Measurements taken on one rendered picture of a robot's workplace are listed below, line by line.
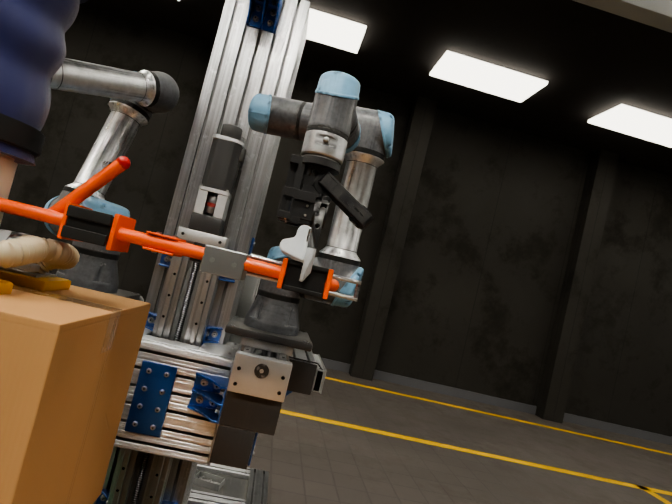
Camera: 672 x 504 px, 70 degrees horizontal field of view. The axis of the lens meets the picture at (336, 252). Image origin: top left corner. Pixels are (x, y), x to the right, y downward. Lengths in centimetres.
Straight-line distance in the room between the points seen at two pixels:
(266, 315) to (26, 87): 72
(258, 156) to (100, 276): 56
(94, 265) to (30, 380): 67
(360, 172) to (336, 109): 47
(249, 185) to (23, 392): 94
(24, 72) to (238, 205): 73
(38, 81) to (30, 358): 46
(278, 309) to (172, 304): 32
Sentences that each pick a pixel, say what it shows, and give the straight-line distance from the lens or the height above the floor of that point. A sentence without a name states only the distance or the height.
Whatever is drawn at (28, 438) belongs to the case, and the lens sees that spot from 75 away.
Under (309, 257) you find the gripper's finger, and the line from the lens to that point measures 77.
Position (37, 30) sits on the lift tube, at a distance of 96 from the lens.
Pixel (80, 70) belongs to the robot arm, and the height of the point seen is 154.
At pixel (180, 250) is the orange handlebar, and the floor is 120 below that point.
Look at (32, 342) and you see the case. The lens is 73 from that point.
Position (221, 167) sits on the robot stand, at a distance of 142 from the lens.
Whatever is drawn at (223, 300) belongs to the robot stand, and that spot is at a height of 107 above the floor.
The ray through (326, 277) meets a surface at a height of 121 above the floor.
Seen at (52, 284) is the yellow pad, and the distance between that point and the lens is 99.
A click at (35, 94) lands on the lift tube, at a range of 96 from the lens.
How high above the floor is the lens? 121
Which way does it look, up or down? 3 degrees up
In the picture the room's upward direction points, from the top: 14 degrees clockwise
